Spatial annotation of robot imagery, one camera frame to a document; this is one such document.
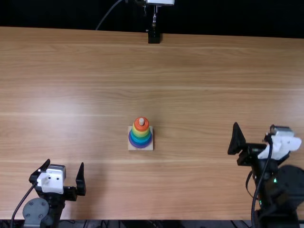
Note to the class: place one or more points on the grey mounted device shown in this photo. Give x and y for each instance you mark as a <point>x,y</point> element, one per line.
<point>160,2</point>

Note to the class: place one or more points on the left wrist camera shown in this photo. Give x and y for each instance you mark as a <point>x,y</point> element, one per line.
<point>53,180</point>

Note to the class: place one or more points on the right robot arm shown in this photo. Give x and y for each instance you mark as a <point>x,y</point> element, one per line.
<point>287,190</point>

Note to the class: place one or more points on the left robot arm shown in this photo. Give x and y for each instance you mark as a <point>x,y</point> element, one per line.
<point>35,209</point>

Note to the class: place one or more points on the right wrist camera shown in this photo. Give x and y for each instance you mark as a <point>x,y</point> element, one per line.
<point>282,143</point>

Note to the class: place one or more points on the wooden peg base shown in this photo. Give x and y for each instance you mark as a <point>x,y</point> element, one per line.
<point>148,149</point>

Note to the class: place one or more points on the black clamp stand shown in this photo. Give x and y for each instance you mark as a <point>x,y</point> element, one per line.
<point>154,38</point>

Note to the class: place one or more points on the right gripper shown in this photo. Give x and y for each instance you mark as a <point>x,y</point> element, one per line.
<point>249,154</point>

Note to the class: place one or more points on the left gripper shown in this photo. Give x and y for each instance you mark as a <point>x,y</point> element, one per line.
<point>70,193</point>

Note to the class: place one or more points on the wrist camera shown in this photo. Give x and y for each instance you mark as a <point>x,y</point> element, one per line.
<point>53,180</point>
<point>282,143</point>

